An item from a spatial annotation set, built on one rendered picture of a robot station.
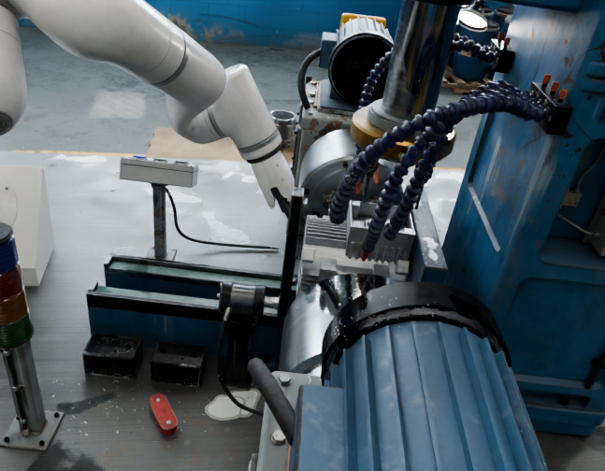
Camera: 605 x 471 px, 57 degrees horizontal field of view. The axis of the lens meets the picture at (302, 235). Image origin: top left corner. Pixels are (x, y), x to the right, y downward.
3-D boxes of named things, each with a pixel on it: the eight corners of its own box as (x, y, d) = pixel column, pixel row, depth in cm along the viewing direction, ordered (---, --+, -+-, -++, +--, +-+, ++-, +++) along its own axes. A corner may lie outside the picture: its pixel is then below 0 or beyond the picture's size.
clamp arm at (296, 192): (292, 307, 104) (308, 188, 91) (291, 319, 102) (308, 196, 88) (273, 306, 104) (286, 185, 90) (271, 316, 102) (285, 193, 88)
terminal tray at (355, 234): (401, 236, 115) (410, 206, 111) (407, 266, 106) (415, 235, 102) (344, 229, 115) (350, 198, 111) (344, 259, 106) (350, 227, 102)
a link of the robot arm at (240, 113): (227, 155, 104) (272, 138, 101) (193, 90, 97) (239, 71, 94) (237, 136, 111) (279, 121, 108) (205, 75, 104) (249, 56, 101)
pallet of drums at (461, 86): (503, 77, 634) (525, 7, 594) (530, 101, 567) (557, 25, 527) (399, 66, 621) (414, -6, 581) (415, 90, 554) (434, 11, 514)
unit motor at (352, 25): (370, 146, 185) (396, 12, 162) (377, 193, 157) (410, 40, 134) (293, 136, 184) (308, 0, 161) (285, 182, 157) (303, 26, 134)
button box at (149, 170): (197, 184, 137) (199, 163, 136) (192, 188, 130) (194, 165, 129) (127, 176, 137) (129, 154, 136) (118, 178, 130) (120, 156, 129)
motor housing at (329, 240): (385, 282, 127) (404, 211, 117) (392, 341, 111) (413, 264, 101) (298, 271, 127) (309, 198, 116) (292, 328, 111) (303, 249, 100)
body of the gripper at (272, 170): (247, 143, 112) (270, 189, 117) (239, 164, 103) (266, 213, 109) (280, 129, 110) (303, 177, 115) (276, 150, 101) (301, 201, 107)
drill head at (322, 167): (382, 193, 164) (400, 112, 151) (394, 266, 134) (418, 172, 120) (298, 182, 164) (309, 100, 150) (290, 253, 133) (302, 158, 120)
